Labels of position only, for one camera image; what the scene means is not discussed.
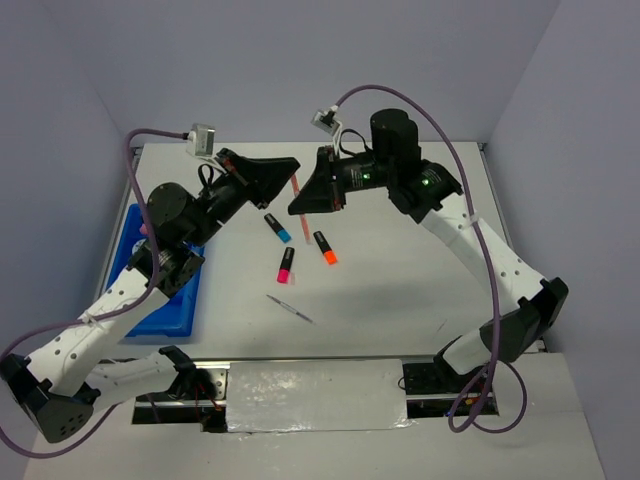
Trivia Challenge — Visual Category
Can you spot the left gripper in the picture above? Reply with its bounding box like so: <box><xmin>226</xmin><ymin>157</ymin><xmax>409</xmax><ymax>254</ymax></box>
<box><xmin>190</xmin><ymin>152</ymin><xmax>305</xmax><ymax>251</ymax></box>

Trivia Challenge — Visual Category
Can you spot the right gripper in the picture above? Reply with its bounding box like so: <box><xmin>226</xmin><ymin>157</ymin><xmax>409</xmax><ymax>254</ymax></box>
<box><xmin>288</xmin><ymin>141</ymin><xmax>396</xmax><ymax>210</ymax></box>

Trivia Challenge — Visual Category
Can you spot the orange clear pen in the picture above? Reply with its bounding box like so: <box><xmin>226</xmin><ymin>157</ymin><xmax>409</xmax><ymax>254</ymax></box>
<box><xmin>291</xmin><ymin>175</ymin><xmax>312</xmax><ymax>245</ymax></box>

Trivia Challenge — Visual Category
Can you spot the blue-capped black highlighter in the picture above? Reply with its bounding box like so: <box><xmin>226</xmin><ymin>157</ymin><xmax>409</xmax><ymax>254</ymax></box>
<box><xmin>264</xmin><ymin>213</ymin><xmax>291</xmax><ymax>243</ymax></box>

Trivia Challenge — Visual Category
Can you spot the blue white round jar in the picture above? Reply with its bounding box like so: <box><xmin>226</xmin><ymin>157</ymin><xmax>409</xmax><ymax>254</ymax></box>
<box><xmin>131</xmin><ymin>239</ymin><xmax>145</xmax><ymax>255</ymax></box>

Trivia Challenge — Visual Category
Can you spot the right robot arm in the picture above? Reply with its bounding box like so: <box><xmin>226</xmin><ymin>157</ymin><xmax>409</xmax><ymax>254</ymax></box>
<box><xmin>288</xmin><ymin>108</ymin><xmax>569</xmax><ymax>391</ymax></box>

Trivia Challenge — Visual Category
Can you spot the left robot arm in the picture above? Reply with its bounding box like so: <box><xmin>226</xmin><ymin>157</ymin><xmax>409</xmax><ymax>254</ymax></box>
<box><xmin>1</xmin><ymin>149</ymin><xmax>300</xmax><ymax>444</ymax></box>

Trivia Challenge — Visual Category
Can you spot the orange-capped black highlighter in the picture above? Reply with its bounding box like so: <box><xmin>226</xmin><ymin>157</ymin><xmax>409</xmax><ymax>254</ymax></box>
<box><xmin>313</xmin><ymin>231</ymin><xmax>338</xmax><ymax>265</ymax></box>

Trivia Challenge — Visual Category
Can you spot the pink-capped black highlighter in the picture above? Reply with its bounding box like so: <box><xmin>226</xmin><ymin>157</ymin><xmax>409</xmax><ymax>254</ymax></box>
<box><xmin>276</xmin><ymin>247</ymin><xmax>295</xmax><ymax>284</ymax></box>

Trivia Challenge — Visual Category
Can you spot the grey clear pen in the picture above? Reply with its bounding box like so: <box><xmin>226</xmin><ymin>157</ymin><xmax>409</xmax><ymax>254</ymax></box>
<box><xmin>266</xmin><ymin>294</ymin><xmax>315</xmax><ymax>324</ymax></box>

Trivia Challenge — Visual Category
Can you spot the blue plastic bin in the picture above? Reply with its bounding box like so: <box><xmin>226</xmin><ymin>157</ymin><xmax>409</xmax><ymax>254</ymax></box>
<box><xmin>103</xmin><ymin>202</ymin><xmax>207</xmax><ymax>340</ymax></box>

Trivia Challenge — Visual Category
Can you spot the silver taped plate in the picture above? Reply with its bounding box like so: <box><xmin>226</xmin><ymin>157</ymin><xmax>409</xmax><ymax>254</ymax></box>
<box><xmin>226</xmin><ymin>359</ymin><xmax>411</xmax><ymax>433</ymax></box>

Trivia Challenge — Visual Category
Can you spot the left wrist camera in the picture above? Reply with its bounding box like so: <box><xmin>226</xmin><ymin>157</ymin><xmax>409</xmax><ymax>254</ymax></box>
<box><xmin>186</xmin><ymin>123</ymin><xmax>215</xmax><ymax>160</ymax></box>

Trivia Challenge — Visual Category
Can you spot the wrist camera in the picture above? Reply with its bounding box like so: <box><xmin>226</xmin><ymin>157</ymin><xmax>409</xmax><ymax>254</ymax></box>
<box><xmin>186</xmin><ymin>123</ymin><xmax>215</xmax><ymax>160</ymax></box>
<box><xmin>311</xmin><ymin>105</ymin><xmax>342</xmax><ymax>136</ymax></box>

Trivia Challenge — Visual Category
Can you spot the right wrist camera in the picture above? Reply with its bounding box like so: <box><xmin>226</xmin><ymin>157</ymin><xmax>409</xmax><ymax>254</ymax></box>
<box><xmin>311</xmin><ymin>105</ymin><xmax>342</xmax><ymax>136</ymax></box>

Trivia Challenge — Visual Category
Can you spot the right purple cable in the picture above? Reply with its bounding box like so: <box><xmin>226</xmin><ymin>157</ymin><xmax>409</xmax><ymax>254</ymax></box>
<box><xmin>335</xmin><ymin>84</ymin><xmax>527</xmax><ymax>434</ymax></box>

